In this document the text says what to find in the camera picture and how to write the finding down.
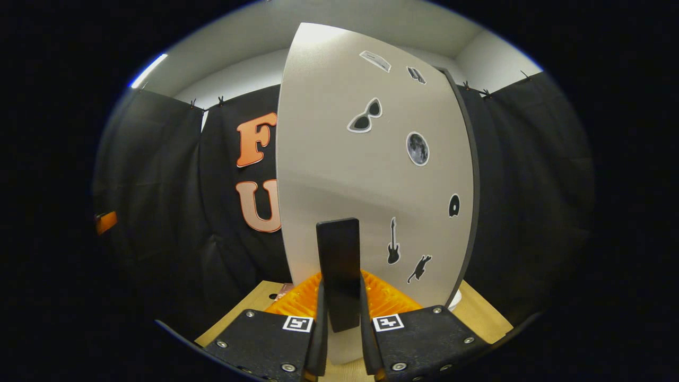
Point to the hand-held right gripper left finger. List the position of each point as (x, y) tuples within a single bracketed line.
[(322, 339)]

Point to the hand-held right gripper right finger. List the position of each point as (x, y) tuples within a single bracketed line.
[(367, 339)]

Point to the black backdrop cloth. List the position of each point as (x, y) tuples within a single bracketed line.
[(159, 185)]

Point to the white cabinet door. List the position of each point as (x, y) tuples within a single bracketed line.
[(329, 132)]

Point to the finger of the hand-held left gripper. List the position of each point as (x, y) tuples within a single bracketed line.
[(106, 222)]

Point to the row of black cloth clips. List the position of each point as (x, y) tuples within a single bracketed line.
[(220, 100)]

